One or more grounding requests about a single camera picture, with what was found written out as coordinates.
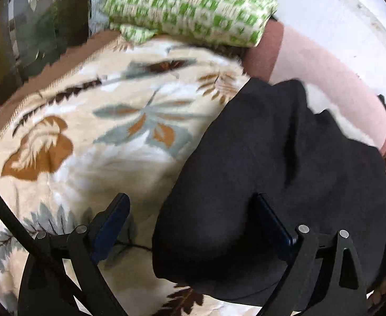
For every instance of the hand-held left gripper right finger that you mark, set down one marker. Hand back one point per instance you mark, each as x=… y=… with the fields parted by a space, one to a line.
x=275 y=233

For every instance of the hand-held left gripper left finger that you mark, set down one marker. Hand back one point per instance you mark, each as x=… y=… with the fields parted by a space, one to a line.
x=114 y=223

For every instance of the black coat with fur collar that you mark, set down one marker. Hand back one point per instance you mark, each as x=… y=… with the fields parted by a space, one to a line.
x=278 y=158

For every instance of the cream leaf print blanket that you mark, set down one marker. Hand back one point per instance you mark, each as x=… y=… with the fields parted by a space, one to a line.
x=97 y=144

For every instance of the pink bolster cushion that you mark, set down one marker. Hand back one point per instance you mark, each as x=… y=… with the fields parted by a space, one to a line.
x=328 y=82

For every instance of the wooden glass cabinet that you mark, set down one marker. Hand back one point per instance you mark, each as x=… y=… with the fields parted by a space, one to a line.
x=31 y=29

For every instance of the green checked cloth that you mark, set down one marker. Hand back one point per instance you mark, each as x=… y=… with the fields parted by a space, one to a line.
x=193 y=6

